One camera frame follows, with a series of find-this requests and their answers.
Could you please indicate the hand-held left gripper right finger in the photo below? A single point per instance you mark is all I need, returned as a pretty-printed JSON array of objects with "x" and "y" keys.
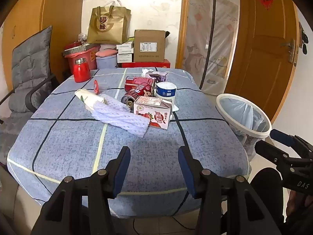
[{"x": 187, "y": 171}]

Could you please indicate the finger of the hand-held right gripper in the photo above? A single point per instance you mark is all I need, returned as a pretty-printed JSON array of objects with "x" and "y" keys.
[
  {"x": 269, "y": 150},
  {"x": 281, "y": 135}
]

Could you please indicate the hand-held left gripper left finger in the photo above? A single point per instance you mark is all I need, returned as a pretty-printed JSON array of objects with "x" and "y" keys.
[{"x": 122, "y": 169}]

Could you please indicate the white rimmed trash bin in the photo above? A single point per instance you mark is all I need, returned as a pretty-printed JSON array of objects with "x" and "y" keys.
[{"x": 259, "y": 135}]

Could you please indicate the white foam net sleeve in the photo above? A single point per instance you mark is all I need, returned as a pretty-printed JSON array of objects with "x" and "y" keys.
[{"x": 119, "y": 117}]

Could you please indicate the dark clothing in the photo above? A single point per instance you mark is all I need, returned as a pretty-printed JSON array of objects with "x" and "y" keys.
[{"x": 266, "y": 183}]

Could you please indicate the clear plastic bin liner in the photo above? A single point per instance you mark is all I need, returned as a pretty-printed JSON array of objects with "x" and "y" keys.
[{"x": 244, "y": 117}]

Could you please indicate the blue checked tablecloth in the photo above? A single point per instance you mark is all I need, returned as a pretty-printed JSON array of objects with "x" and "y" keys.
[{"x": 73, "y": 146}]

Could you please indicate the strawberry milk carton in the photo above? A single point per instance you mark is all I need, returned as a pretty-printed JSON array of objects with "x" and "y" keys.
[{"x": 151, "y": 112}]

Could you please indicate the white green paper wrapper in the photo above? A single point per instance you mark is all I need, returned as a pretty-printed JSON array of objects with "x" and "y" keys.
[{"x": 90, "y": 99}]

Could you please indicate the red cartoon drink can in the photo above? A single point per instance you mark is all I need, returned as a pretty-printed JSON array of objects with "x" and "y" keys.
[{"x": 139, "y": 93}]

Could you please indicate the panelled wooden door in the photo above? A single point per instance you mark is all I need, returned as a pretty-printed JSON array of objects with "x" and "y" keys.
[{"x": 264, "y": 53}]

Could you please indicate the red lidded jelly cup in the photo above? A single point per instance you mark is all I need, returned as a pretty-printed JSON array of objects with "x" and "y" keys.
[{"x": 95, "y": 87}]

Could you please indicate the purple drink carton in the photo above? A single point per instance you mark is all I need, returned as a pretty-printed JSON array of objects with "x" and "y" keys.
[{"x": 159, "y": 76}]

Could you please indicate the hanging black keys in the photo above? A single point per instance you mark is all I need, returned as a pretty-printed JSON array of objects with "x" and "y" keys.
[{"x": 303, "y": 39}]

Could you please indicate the red thermos flask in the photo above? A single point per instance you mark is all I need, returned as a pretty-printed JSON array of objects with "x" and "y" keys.
[{"x": 82, "y": 71}]

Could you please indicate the red flat box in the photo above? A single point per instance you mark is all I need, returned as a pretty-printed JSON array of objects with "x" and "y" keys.
[{"x": 146, "y": 64}]

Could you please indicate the light blue bucket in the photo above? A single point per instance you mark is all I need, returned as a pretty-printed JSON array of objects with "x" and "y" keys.
[{"x": 106, "y": 62}]

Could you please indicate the translucent printed door curtain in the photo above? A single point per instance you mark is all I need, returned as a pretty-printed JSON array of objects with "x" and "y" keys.
[{"x": 212, "y": 41}]

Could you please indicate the pink cushion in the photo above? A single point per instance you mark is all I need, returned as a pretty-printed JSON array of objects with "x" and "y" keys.
[{"x": 106, "y": 53}]

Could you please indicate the red plastic bucket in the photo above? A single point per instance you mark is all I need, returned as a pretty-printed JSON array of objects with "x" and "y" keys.
[{"x": 73, "y": 62}]

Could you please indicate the brown cardboard box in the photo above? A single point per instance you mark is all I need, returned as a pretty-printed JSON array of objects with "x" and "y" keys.
[{"x": 149, "y": 46}]

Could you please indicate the striped tray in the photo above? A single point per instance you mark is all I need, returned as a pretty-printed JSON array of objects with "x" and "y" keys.
[{"x": 78, "y": 49}]

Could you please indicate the clear plastic wrap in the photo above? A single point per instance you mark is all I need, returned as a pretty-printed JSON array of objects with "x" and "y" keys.
[{"x": 82, "y": 38}]

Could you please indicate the gold paper gift bag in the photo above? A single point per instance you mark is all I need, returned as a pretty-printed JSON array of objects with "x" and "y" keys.
[{"x": 107, "y": 27}]

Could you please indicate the grey cushioned chair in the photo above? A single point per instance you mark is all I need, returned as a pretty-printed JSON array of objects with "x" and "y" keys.
[{"x": 31, "y": 53}]

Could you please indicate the plain wooden door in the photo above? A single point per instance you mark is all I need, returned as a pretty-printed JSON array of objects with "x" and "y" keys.
[{"x": 24, "y": 12}]

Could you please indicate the black chair frame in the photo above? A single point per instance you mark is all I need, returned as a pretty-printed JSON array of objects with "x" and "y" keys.
[{"x": 30, "y": 96}]

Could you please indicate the wooden door frame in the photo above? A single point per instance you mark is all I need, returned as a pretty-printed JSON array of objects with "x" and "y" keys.
[{"x": 182, "y": 24}]

